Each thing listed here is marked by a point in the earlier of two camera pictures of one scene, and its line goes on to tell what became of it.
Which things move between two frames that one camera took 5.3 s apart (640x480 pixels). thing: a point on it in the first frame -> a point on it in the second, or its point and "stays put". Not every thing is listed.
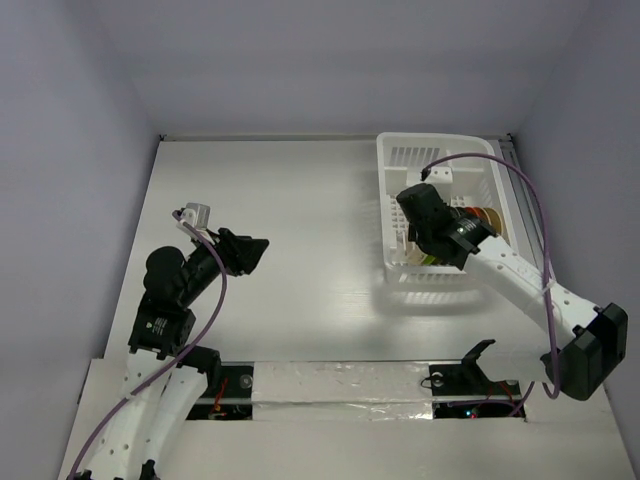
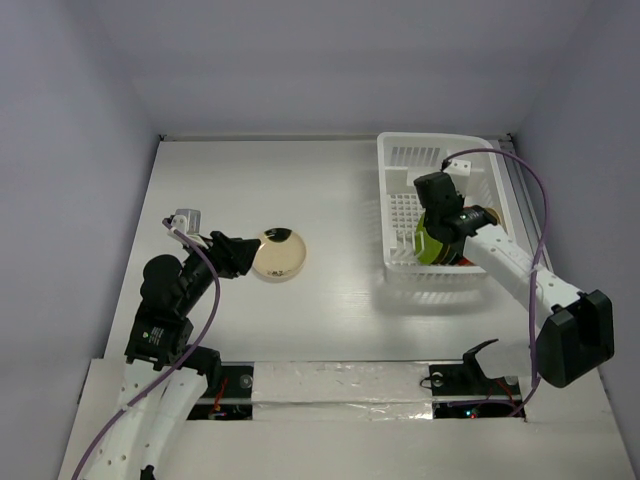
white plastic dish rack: (465, 169) stays put
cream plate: (415, 255) -> (279, 261)
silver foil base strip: (341, 391) stays put
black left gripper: (247, 249) stays put
